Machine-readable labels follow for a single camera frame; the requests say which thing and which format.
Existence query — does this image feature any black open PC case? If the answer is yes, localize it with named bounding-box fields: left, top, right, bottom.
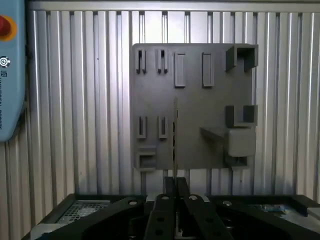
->
left=29, top=192, right=320, bottom=240

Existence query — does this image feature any grey parts rack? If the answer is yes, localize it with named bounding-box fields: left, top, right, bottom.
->
left=131, top=42, right=259, bottom=173

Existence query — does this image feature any blue teach pendant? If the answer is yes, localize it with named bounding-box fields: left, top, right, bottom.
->
left=0, top=0, right=28, bottom=143

